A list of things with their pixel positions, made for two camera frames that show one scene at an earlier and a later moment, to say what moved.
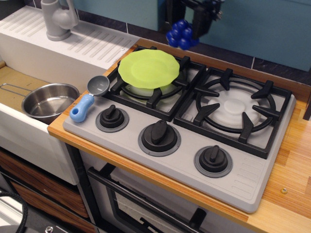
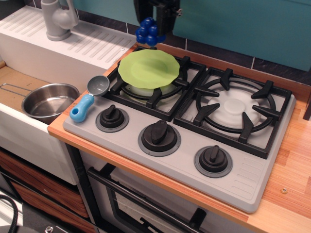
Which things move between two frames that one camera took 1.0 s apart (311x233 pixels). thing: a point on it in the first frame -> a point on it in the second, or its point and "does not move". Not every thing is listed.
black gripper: (202, 15) -> (166, 11)
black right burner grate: (242, 111) does not move
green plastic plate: (148, 69) does not move
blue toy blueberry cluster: (181, 35) -> (147, 33)
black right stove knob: (213, 161) does not move
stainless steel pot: (44, 103) does not move
